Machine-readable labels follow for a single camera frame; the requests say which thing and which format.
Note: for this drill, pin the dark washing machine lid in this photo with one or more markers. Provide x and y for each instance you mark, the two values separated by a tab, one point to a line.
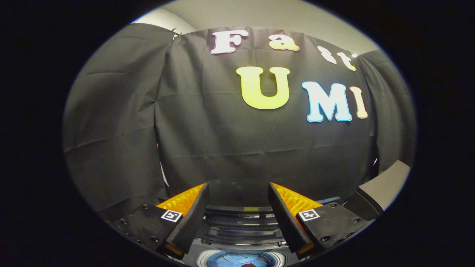
241	193

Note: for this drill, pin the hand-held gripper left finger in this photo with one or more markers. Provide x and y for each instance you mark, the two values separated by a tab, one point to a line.
191	222

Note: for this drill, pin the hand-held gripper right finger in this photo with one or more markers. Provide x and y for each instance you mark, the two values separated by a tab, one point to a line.
284	222

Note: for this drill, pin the beige cabinet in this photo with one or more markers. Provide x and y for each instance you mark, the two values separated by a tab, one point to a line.
386	185

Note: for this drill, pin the grey washing machine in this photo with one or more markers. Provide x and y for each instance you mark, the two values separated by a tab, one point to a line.
241	237

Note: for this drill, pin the light blue polo shirt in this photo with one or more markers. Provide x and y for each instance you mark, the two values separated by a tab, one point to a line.
230	261

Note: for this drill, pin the black backdrop cloth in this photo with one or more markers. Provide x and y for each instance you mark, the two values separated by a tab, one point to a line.
122	129

